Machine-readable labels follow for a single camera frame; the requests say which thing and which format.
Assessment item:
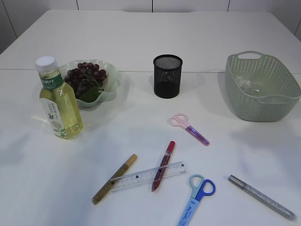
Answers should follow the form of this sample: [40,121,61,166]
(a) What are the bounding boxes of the silver glitter pen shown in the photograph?
[228,175,297,221]

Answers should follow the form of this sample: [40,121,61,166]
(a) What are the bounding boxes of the light green wavy plate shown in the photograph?
[59,59,120,109]

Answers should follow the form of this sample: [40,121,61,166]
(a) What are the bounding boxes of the black mesh pen holder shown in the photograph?
[153,54,183,99]

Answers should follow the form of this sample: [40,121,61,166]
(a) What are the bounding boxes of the blue capped scissors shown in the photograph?
[177,174,216,226]

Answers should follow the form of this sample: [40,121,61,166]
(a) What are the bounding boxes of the purple artificial grape bunch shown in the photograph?
[64,62,108,103]

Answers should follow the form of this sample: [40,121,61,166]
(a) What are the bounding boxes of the transparent plastic ruler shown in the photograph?
[111,161,188,193]

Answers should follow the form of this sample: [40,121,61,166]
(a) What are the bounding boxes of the clear plastic sheet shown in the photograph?
[236,76,260,96]

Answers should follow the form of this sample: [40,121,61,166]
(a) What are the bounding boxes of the red glitter pen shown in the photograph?
[151,141,175,192]

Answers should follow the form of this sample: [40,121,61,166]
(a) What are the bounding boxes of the pink capped scissors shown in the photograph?
[169,113,210,146]

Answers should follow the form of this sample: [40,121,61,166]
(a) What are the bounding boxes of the gold glitter pen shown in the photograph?
[92,154,137,205]

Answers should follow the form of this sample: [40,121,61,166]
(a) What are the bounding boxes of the green tea plastic bottle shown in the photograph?
[35,56,83,139]

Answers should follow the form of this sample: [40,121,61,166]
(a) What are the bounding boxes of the green woven plastic basket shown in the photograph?
[225,51,301,122]

